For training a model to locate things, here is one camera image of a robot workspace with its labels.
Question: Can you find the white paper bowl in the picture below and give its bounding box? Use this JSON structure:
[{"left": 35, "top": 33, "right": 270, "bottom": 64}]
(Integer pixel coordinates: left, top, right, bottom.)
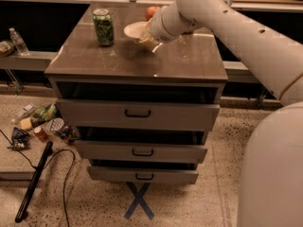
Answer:
[{"left": 124, "top": 22, "right": 147, "bottom": 44}]

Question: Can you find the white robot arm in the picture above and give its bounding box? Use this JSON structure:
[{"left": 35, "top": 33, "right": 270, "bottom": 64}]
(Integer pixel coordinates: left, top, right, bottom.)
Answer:
[{"left": 139, "top": 0, "right": 303, "bottom": 227}]

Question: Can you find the green soda can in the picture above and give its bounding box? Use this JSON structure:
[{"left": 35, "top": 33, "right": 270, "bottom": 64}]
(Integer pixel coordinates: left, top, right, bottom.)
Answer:
[{"left": 93, "top": 9, "right": 115, "bottom": 46}]

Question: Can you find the bowl on left shelf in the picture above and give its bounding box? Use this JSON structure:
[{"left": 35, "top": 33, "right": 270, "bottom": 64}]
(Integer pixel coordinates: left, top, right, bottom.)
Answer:
[{"left": 0, "top": 41, "right": 15, "bottom": 57}]

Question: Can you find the red can on floor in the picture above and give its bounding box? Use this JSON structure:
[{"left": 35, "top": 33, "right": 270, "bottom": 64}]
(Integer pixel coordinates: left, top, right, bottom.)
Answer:
[{"left": 33, "top": 127, "right": 48, "bottom": 142}]

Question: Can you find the red apple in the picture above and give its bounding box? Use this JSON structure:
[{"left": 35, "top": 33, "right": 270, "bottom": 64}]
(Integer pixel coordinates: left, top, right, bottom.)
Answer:
[{"left": 145, "top": 6, "right": 160, "bottom": 21}]

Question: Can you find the grey drawer cabinet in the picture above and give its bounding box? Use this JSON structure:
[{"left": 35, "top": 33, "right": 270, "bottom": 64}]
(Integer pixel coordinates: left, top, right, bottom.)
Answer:
[{"left": 45, "top": 8, "right": 227, "bottom": 171}]

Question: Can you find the top grey drawer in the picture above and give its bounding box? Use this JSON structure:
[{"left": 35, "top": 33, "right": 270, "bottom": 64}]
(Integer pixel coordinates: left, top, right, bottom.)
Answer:
[{"left": 57, "top": 98, "right": 220, "bottom": 131}]

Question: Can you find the grey drawer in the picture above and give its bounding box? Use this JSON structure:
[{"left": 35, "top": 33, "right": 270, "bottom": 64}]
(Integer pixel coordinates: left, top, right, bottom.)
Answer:
[
  {"left": 75, "top": 140, "right": 207, "bottom": 164},
  {"left": 87, "top": 166, "right": 198, "bottom": 184},
  {"left": 57, "top": 98, "right": 220, "bottom": 131}
]

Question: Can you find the green chip bag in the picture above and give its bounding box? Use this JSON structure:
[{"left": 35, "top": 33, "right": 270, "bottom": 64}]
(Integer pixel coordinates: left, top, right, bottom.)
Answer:
[{"left": 32, "top": 104, "right": 58, "bottom": 122}]

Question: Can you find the middle grey drawer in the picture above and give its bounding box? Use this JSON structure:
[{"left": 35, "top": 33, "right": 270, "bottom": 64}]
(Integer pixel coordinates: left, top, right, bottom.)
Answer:
[{"left": 75, "top": 140, "right": 207, "bottom": 164}]

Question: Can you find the clear plastic water bottle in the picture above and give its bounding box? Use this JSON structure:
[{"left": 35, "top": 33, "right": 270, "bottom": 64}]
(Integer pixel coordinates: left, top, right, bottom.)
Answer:
[{"left": 9, "top": 27, "right": 29, "bottom": 56}]

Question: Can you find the white patterned packet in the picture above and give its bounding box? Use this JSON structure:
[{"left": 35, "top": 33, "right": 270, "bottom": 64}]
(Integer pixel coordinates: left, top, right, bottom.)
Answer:
[{"left": 49, "top": 118, "right": 64, "bottom": 132}]

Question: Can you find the clear bottle on floor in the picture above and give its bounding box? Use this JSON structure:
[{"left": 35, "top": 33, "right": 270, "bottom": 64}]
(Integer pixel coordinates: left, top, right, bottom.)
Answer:
[{"left": 11, "top": 103, "right": 35, "bottom": 124}]

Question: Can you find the bottom grey drawer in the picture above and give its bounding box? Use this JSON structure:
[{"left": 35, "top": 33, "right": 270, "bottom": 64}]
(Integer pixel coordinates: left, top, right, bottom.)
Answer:
[{"left": 87, "top": 166, "right": 198, "bottom": 184}]

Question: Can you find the yellow sponge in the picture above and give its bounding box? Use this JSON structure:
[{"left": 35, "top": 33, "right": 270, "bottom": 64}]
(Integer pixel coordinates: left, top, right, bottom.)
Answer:
[{"left": 20, "top": 117, "right": 32, "bottom": 131}]

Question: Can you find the blue tape cross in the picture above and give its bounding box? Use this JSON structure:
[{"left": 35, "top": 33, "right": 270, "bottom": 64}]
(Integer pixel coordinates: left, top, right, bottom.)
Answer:
[{"left": 124, "top": 182, "right": 154, "bottom": 220}]

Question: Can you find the blue chip bag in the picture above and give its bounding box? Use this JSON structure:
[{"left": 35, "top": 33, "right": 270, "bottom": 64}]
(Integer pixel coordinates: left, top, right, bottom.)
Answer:
[{"left": 9, "top": 127, "right": 29, "bottom": 150}]

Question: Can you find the black bar on floor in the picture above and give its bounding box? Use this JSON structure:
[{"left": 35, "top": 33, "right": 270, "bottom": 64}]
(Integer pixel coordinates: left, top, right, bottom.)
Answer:
[{"left": 15, "top": 141, "right": 53, "bottom": 223}]

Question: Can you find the black cable on floor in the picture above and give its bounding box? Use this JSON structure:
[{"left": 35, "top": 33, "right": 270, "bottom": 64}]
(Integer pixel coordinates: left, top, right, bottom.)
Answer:
[{"left": 0, "top": 130, "right": 77, "bottom": 227}]

